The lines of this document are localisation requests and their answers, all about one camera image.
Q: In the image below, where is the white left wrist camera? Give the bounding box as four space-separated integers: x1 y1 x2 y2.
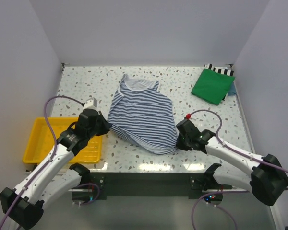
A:
83 97 98 110

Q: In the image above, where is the green tank top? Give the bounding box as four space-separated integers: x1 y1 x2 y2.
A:
191 69 235 105

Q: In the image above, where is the blue white striped tank top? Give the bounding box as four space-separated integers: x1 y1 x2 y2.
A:
108 74 178 155

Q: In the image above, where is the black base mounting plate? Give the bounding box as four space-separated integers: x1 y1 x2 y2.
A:
61 172 233 201

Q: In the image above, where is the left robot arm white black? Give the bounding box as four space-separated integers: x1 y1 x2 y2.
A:
0 108 111 230

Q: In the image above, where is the black white striped folded top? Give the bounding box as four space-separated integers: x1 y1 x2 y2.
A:
204 63 234 101

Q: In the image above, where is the yellow plastic tray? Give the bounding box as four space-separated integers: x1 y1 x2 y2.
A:
23 117 102 164

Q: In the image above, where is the blue folded tank top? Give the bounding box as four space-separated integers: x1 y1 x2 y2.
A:
228 82 237 96

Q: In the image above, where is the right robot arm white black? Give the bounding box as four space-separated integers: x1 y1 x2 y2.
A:
176 119 288 206

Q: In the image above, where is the aluminium front rail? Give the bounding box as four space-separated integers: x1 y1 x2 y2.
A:
19 170 276 192

